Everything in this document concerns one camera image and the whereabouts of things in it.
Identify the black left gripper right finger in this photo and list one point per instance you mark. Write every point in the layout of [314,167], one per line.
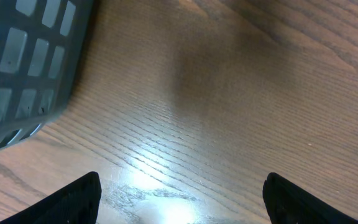
[287,203]

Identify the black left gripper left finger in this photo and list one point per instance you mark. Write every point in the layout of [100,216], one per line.
[76,203]

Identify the grey plastic mesh basket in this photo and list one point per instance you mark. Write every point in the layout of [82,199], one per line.
[40,47]

